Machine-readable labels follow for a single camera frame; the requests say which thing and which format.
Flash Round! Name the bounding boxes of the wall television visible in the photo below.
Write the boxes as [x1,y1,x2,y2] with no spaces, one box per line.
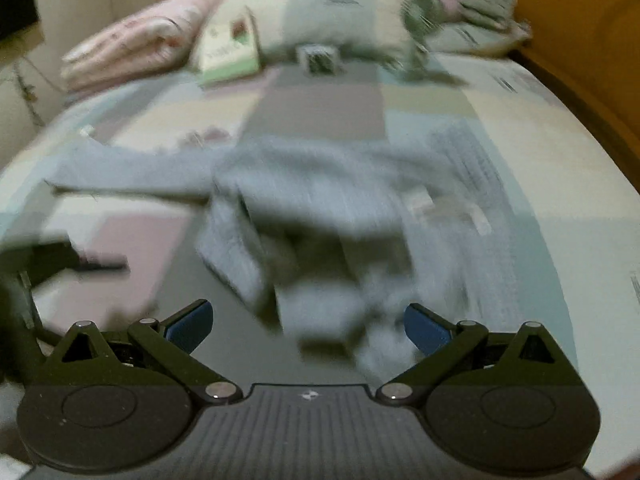
[0,0,40,41]

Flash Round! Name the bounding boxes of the green handheld fan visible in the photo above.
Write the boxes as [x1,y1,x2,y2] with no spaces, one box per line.
[395,0,446,78]

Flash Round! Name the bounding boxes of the grey sweatpants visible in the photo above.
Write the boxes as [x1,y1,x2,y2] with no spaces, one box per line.
[47,132,506,376]

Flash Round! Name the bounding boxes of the wooden headboard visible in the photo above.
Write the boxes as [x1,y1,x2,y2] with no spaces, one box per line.
[460,0,640,161]

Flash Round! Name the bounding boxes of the bed with patchwork sheet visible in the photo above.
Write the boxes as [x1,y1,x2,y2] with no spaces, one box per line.
[0,50,640,480]

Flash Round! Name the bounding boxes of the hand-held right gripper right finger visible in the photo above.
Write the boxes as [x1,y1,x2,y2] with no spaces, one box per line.
[375,302,586,406]

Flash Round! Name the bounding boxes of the pink folded quilt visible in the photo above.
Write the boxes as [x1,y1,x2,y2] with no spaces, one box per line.
[60,0,231,93]

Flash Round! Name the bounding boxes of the flat patchwork pillow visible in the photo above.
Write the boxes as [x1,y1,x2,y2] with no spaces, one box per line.
[435,0,531,56]

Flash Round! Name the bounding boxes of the black cables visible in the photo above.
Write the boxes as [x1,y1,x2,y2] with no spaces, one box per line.
[15,60,46,126]

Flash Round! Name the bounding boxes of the grey-green cloth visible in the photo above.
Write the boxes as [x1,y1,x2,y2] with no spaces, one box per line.
[457,0,518,31]

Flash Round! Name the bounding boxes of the green and white book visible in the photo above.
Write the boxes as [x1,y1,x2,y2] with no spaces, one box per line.
[197,7,263,86]

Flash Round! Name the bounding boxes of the small printed box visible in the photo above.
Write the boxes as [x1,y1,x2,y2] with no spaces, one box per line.
[297,44,343,75]

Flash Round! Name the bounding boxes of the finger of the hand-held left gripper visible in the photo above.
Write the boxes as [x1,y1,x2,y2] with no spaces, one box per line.
[75,256,129,273]

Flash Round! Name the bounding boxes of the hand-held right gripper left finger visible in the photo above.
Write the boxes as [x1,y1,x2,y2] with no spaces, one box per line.
[39,300,245,406]

